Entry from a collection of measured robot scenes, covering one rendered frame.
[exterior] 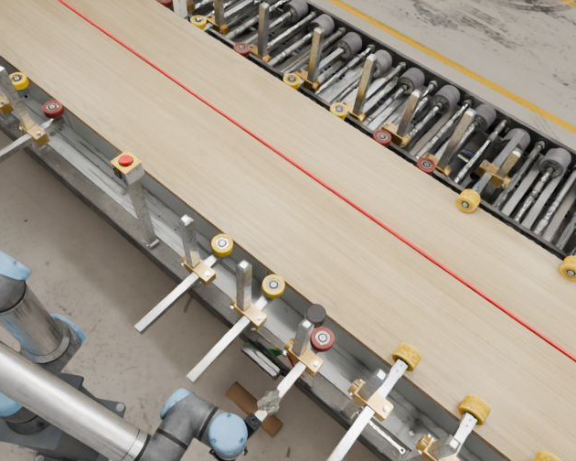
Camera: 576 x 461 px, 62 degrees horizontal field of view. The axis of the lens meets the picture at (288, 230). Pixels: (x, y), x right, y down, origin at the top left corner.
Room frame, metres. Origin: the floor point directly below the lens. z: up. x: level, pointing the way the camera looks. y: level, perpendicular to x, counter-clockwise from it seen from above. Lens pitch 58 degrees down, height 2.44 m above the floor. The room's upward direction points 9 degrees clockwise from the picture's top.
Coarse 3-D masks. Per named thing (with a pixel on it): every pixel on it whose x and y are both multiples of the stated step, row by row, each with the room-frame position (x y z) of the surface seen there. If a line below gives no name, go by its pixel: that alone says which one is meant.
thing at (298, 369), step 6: (312, 348) 0.53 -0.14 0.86; (300, 366) 0.47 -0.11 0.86; (294, 372) 0.45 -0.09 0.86; (300, 372) 0.45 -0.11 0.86; (288, 378) 0.42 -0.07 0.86; (294, 378) 0.43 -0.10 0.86; (282, 384) 0.40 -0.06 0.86; (288, 384) 0.40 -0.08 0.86; (282, 390) 0.38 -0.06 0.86; (282, 396) 0.36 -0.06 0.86; (258, 414) 0.30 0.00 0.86; (264, 414) 0.30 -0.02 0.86
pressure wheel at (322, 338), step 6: (318, 330) 0.58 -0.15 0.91; (324, 330) 0.59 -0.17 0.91; (330, 330) 0.59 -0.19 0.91; (312, 336) 0.56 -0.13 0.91; (318, 336) 0.57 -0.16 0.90; (324, 336) 0.57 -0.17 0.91; (330, 336) 0.57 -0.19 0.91; (312, 342) 0.54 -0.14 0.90; (318, 342) 0.54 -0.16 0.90; (324, 342) 0.55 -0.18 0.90; (330, 342) 0.55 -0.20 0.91; (318, 348) 0.52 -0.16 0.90; (324, 348) 0.52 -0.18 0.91
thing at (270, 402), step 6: (276, 390) 0.38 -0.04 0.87; (264, 396) 0.35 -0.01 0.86; (270, 396) 0.36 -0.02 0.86; (276, 396) 0.36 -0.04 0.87; (258, 402) 0.33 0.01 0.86; (264, 402) 0.33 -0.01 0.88; (270, 402) 0.34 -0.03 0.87; (276, 402) 0.34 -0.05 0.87; (258, 408) 0.32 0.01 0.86; (264, 408) 0.32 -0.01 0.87; (270, 408) 0.32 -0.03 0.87; (276, 408) 0.32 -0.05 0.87; (270, 414) 0.30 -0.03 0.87
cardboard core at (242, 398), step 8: (232, 384) 0.56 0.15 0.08; (232, 392) 0.53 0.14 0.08; (240, 392) 0.53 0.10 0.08; (248, 392) 0.54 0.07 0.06; (232, 400) 0.50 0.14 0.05; (240, 400) 0.50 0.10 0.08; (248, 400) 0.50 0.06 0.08; (256, 400) 0.51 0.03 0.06; (240, 408) 0.47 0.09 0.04; (248, 408) 0.47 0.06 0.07; (256, 408) 0.47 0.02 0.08; (272, 416) 0.45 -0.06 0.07; (264, 424) 0.41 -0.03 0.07; (272, 424) 0.41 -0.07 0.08; (280, 424) 0.42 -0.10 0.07; (272, 432) 0.38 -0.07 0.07
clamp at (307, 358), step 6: (288, 342) 0.54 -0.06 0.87; (288, 348) 0.52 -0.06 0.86; (306, 348) 0.53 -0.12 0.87; (294, 354) 0.50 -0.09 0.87; (306, 354) 0.51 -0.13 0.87; (312, 354) 0.51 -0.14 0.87; (294, 360) 0.50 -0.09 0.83; (300, 360) 0.49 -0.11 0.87; (306, 360) 0.49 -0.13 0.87; (312, 360) 0.49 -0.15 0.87; (318, 360) 0.49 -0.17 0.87; (306, 366) 0.47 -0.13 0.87; (312, 366) 0.47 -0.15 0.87; (318, 366) 0.48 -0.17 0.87; (312, 372) 0.46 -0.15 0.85
